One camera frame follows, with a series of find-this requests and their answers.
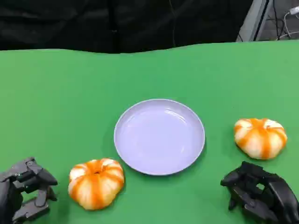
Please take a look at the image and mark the white cable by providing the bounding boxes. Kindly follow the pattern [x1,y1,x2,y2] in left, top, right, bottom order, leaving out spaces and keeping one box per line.
[278,11,299,40]

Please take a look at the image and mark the grey metal frame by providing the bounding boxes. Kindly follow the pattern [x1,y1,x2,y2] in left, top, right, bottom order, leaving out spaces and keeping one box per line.
[235,0,276,42]

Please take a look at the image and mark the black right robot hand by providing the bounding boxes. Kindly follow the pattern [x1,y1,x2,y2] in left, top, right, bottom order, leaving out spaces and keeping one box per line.
[220,161,299,224]

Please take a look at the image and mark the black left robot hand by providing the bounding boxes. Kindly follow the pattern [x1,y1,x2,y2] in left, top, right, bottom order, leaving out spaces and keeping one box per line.
[0,156,58,224]

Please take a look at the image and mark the orange and white bread roll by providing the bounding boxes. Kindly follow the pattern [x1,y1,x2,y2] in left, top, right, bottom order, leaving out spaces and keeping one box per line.
[234,118,288,161]
[68,158,125,211]

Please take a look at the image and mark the tangled black cables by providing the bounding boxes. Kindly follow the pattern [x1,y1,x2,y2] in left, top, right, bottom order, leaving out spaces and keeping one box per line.
[266,0,293,40]

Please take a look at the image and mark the lilac plate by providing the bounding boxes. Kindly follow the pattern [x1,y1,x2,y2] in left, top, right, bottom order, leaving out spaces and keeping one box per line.
[114,98,206,176]

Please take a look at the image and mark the black backdrop curtain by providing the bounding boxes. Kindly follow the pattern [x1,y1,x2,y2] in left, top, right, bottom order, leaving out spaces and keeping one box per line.
[0,0,255,54]

